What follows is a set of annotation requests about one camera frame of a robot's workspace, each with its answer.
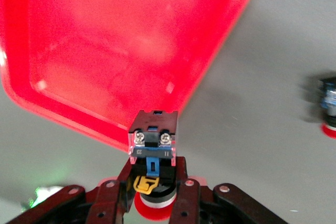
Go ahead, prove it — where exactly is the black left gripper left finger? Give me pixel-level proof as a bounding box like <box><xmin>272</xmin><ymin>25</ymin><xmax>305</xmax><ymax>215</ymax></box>
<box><xmin>5</xmin><ymin>161</ymin><xmax>134</xmax><ymax>224</ymax></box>

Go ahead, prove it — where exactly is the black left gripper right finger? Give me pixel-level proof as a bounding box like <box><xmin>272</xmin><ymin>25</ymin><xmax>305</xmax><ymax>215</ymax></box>
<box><xmin>169</xmin><ymin>156</ymin><xmax>287</xmax><ymax>224</ymax></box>

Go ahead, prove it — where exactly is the red push button switch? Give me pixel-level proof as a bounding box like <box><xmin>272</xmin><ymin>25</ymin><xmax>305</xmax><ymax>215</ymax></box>
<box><xmin>127</xmin><ymin>109</ymin><xmax>180</xmax><ymax>221</ymax></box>
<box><xmin>316</xmin><ymin>76</ymin><xmax>336</xmax><ymax>139</ymax></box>

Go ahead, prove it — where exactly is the red plastic tray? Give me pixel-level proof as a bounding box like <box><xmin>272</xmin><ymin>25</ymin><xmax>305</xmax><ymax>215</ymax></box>
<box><xmin>0</xmin><ymin>0</ymin><xmax>263</xmax><ymax>153</ymax></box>

